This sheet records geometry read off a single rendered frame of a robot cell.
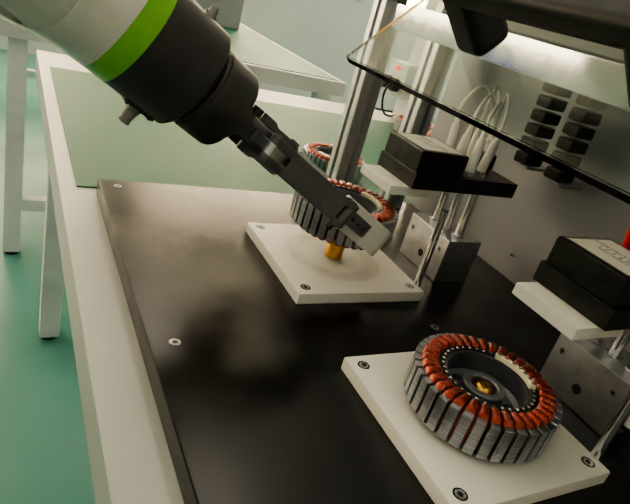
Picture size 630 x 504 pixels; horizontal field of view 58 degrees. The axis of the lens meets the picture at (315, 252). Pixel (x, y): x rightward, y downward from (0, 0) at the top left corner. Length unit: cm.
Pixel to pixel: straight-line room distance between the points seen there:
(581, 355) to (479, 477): 18
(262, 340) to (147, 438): 13
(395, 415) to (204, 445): 14
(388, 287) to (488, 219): 24
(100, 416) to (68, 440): 102
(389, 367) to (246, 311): 13
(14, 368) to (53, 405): 17
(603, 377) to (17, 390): 132
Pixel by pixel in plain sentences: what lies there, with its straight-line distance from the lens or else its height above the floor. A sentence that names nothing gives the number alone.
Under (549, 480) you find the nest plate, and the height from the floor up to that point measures 78.
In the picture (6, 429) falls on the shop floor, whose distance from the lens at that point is 148.
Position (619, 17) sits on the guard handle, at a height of 105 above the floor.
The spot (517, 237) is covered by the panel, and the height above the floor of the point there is 82.
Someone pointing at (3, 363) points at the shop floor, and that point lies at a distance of 165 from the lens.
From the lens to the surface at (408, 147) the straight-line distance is 60.
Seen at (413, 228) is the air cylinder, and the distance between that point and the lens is 70.
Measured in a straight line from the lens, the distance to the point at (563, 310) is 44.
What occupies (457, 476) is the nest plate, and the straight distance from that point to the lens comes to 41.
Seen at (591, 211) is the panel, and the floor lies 90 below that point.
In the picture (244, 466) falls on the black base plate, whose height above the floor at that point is 77.
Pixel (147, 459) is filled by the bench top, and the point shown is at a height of 75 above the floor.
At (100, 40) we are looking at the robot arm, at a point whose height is 97.
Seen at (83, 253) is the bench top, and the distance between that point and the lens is 60.
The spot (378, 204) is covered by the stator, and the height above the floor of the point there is 85.
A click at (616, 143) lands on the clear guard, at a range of 21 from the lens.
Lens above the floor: 104
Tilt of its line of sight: 25 degrees down
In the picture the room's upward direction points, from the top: 16 degrees clockwise
